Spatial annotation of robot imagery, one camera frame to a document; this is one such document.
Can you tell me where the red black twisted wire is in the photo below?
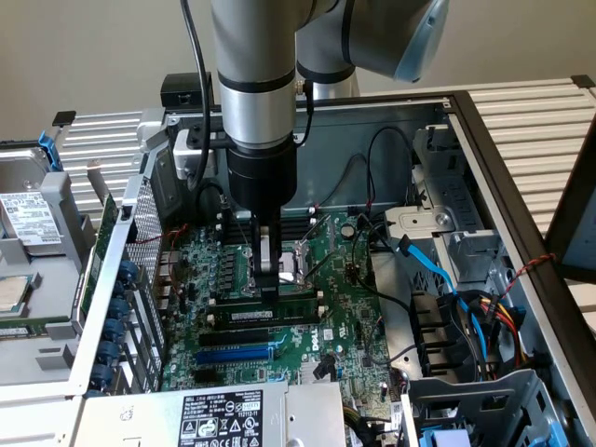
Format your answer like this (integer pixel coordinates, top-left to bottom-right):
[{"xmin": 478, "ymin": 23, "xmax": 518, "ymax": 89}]
[
  {"xmin": 128, "ymin": 223, "xmax": 192, "ymax": 249},
  {"xmin": 505, "ymin": 252, "xmax": 558, "ymax": 299}
]

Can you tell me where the black box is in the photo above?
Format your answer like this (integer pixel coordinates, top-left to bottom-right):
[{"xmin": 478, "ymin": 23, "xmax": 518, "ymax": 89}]
[{"xmin": 160, "ymin": 72, "xmax": 219, "ymax": 107}]

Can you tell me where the silver socket cover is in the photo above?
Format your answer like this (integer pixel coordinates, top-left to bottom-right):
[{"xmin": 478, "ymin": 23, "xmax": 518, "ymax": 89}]
[{"xmin": 297, "ymin": 212, "xmax": 337, "ymax": 281}]

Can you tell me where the silver hard disk white label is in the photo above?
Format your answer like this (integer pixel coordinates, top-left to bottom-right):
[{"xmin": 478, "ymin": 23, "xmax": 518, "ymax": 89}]
[{"xmin": 0, "ymin": 146, "xmax": 67, "ymax": 258}]

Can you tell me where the silver disk bay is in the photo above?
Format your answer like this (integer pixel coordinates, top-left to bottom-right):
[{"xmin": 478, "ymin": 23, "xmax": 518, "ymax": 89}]
[{"xmin": 409, "ymin": 123, "xmax": 509, "ymax": 299}]

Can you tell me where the green graphics card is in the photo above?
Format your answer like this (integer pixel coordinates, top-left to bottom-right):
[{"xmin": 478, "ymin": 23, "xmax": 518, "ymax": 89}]
[{"xmin": 76, "ymin": 158, "xmax": 120, "ymax": 325}]

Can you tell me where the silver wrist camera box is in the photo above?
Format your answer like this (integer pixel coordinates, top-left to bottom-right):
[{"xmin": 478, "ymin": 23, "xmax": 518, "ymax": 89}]
[{"xmin": 172, "ymin": 128, "xmax": 219, "ymax": 181}]

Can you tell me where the open grey PC case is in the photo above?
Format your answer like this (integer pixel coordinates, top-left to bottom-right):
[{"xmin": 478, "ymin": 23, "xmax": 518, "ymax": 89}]
[{"xmin": 67, "ymin": 90, "xmax": 596, "ymax": 447}]

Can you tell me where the green motherboard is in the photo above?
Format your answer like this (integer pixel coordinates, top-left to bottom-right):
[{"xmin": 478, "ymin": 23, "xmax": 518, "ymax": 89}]
[{"xmin": 160, "ymin": 211, "xmax": 402, "ymax": 420}]

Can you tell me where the blue SATA wire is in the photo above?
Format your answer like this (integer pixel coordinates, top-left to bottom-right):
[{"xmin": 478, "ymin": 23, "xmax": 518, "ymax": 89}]
[{"xmin": 394, "ymin": 235, "xmax": 497, "ymax": 373}]

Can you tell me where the silver metal bracket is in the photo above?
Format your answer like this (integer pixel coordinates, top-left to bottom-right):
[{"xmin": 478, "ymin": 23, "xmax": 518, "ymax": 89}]
[{"xmin": 384, "ymin": 206, "xmax": 467, "ymax": 255}]

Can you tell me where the thick black cable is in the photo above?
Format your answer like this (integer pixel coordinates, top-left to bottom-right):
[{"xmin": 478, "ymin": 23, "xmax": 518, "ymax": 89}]
[{"xmin": 350, "ymin": 212, "xmax": 413, "ymax": 309}]

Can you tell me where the CPU socket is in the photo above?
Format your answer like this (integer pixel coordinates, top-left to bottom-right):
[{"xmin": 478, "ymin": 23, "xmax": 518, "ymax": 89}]
[{"xmin": 278, "ymin": 245, "xmax": 313, "ymax": 293}]

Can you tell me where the long black expansion slot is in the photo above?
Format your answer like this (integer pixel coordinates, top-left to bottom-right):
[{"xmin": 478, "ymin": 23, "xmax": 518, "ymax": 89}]
[{"xmin": 198, "ymin": 327, "xmax": 271, "ymax": 348}]

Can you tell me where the small silver heat sink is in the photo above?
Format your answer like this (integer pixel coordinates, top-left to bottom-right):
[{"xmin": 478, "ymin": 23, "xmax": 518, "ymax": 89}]
[{"xmin": 300, "ymin": 358, "xmax": 339, "ymax": 385}]

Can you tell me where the thin metal locking lever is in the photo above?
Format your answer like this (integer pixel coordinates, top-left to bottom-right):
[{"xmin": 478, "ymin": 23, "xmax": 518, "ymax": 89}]
[
  {"xmin": 231, "ymin": 214, "xmax": 252, "ymax": 246},
  {"xmin": 302, "ymin": 251, "xmax": 346, "ymax": 284}
]

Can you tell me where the black fan shroud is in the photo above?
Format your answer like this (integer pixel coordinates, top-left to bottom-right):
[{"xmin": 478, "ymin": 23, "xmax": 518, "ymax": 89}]
[{"xmin": 408, "ymin": 288, "xmax": 471, "ymax": 379}]

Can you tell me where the grey drive cage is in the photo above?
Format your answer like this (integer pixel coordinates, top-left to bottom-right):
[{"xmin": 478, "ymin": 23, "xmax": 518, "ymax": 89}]
[{"xmin": 403, "ymin": 367, "xmax": 562, "ymax": 447}]

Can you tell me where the short black wire with plug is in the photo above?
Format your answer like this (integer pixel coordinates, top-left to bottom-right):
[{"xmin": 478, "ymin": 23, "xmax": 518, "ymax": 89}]
[{"xmin": 196, "ymin": 182, "xmax": 230, "ymax": 221}]

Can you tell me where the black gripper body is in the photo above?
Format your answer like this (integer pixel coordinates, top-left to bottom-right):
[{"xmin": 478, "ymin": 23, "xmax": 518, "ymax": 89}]
[{"xmin": 226, "ymin": 138, "xmax": 299, "ymax": 224}]

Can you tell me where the grey parts rack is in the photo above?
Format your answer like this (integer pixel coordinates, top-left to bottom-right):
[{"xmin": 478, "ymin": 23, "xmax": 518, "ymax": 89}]
[{"xmin": 0, "ymin": 139, "xmax": 97, "ymax": 397}]

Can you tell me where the silver power supply with label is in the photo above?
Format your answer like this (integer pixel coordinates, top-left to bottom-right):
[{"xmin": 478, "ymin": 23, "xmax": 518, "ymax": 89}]
[{"xmin": 81, "ymin": 379, "xmax": 348, "ymax": 447}]

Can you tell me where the black camera cable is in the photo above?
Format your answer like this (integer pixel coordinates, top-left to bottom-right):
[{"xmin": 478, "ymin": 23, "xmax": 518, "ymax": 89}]
[{"xmin": 179, "ymin": 0, "xmax": 220, "ymax": 190}]

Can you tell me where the yellow red black wire bundle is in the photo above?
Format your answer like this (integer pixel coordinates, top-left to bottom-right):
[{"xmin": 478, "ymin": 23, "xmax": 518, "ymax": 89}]
[{"xmin": 468, "ymin": 289, "xmax": 533, "ymax": 374}]

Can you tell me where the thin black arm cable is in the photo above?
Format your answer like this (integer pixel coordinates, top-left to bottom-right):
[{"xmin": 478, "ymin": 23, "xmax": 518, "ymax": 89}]
[{"xmin": 293, "ymin": 77, "xmax": 316, "ymax": 146}]

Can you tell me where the silver CPU green edge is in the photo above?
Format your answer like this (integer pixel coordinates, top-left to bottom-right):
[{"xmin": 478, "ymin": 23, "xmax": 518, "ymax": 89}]
[{"xmin": 0, "ymin": 273, "xmax": 42, "ymax": 314}]

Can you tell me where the thin black looped wire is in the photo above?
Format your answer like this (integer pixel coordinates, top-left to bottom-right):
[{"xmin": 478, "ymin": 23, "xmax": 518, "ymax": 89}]
[
  {"xmin": 364, "ymin": 126, "xmax": 418, "ymax": 211},
  {"xmin": 333, "ymin": 153, "xmax": 374, "ymax": 211}
]

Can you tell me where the blue expansion slot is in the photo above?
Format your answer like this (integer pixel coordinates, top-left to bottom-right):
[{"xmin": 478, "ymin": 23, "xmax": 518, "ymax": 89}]
[{"xmin": 195, "ymin": 344, "xmax": 274, "ymax": 367}]

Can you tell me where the dark case side panel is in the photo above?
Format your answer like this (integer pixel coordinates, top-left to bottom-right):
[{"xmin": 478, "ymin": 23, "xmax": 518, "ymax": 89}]
[{"xmin": 542, "ymin": 132, "xmax": 596, "ymax": 283}]

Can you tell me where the green RAM stick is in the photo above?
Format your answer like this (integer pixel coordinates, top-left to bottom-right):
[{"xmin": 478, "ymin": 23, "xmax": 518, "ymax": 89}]
[
  {"xmin": 0, "ymin": 316, "xmax": 71, "ymax": 339},
  {"xmin": 218, "ymin": 297, "xmax": 321, "ymax": 325}
]

